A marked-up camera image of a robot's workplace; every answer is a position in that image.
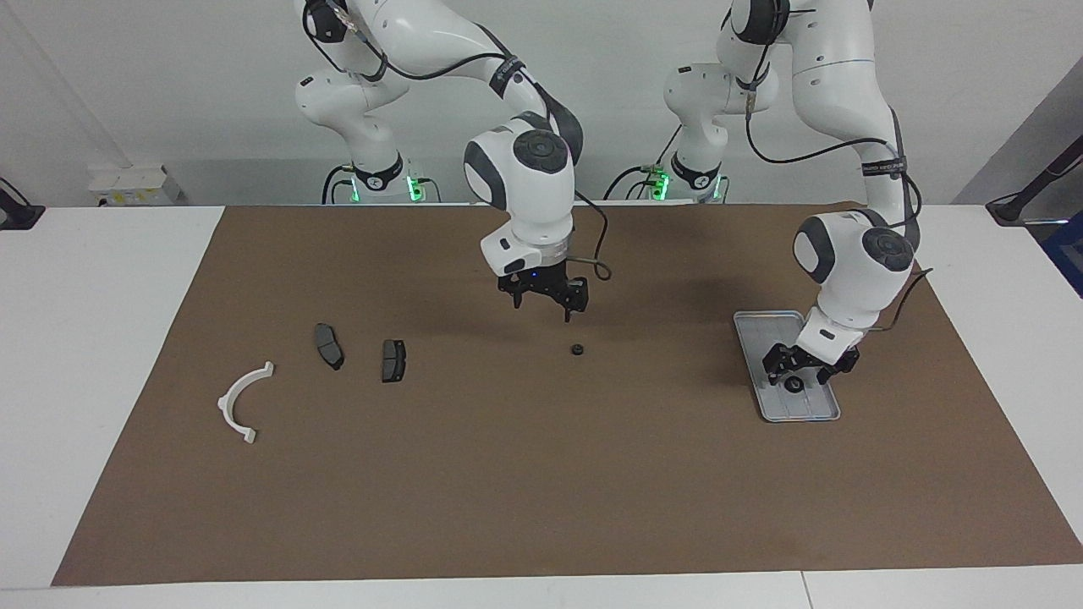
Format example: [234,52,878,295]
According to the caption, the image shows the silver metal tray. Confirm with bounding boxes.
[734,310,841,422]

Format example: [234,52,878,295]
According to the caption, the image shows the brown table mat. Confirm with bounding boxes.
[51,201,1083,587]

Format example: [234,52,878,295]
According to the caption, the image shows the long dark brake pad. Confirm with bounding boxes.
[314,323,345,371]

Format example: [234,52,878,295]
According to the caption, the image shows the black angled pole stand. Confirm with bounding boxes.
[986,135,1083,226]

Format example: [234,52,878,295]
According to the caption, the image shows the blue box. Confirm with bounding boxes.
[1042,211,1083,297]

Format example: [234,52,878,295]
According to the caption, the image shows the black clamp stand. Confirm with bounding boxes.
[0,178,46,231]

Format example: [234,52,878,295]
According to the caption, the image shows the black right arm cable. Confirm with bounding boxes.
[305,0,612,282]

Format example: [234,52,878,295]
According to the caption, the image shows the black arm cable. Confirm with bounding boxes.
[305,0,612,282]
[734,0,933,332]

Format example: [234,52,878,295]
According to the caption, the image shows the robot base connector cable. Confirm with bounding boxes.
[321,164,355,205]
[603,127,683,202]

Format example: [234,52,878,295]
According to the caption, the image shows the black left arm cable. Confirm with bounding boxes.
[734,0,933,332]

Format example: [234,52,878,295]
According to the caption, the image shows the white curved plastic bracket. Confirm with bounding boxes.
[217,361,276,445]

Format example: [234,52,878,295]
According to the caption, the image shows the white wall socket box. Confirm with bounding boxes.
[88,165,184,207]

